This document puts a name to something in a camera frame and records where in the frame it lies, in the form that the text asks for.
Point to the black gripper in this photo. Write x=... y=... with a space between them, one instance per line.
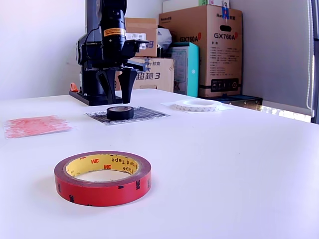
x=112 y=58

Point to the black tape roll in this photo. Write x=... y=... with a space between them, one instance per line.
x=119 y=114

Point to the white tape roll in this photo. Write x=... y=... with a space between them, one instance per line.
x=179 y=107

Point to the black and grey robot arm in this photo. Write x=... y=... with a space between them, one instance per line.
x=87 y=84

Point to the red 3M tape roll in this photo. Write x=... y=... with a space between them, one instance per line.
x=99 y=191

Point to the Huntkey cardboard box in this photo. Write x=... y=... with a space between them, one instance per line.
x=162 y=82

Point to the orange clamp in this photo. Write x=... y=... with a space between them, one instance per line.
x=73 y=87

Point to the black scribbled paper sheet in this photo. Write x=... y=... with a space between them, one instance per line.
x=154 y=114

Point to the blank white paper sheet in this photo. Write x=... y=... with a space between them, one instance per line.
x=167 y=104

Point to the cardboard box with shipping label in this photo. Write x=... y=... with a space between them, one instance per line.
x=149 y=27

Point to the white plastic bag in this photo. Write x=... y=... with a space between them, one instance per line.
x=164 y=37

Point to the teal product box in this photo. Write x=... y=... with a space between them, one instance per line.
x=193 y=69

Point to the red scribbled paper sheet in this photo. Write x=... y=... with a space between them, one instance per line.
x=37 y=125

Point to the flat white box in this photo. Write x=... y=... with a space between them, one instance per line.
x=179 y=6

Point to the large GX760A cardboard box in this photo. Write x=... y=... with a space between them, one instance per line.
x=219 y=62

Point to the green and white box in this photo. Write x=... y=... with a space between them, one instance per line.
x=204 y=2

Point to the white packet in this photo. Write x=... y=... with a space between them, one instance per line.
x=219 y=3

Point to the grey roller blind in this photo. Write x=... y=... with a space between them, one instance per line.
x=274 y=49

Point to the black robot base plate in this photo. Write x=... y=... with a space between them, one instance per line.
x=82 y=97

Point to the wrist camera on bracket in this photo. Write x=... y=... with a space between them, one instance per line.
x=132 y=47

